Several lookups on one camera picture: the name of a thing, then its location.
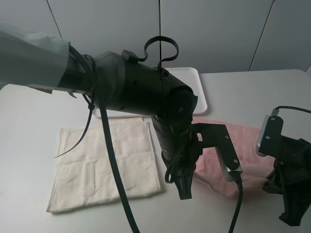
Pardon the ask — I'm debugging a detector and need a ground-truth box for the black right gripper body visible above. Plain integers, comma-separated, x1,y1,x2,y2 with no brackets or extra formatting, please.
259,135,311,191

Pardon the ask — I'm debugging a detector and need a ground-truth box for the white rectangular plastic tray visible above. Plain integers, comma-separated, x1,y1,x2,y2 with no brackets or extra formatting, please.
93,67,210,120

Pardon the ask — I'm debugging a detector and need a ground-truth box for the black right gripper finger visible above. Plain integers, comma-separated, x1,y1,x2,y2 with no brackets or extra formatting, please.
262,168,284,194
279,189,311,226

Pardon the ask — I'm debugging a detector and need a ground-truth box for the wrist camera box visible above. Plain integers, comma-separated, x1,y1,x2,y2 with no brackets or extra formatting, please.
257,115,284,151
214,124,242,183

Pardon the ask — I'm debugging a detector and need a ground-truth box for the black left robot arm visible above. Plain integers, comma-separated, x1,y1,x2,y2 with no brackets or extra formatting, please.
0,25,225,200

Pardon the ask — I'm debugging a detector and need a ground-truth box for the pink towel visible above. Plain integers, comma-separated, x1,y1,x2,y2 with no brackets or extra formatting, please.
193,117,274,198

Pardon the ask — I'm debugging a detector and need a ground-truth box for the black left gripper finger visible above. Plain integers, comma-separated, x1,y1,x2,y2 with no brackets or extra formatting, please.
174,167,194,200

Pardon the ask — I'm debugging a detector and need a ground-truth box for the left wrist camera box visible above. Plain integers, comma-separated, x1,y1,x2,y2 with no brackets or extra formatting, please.
214,124,242,183

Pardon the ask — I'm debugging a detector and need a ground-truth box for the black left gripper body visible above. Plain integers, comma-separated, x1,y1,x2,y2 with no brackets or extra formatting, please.
162,123,228,184

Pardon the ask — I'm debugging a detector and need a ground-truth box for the cream white towel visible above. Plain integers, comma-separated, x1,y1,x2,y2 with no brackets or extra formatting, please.
47,118,162,214

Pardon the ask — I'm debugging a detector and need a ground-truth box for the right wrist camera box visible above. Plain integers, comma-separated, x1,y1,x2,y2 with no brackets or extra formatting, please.
257,115,284,151

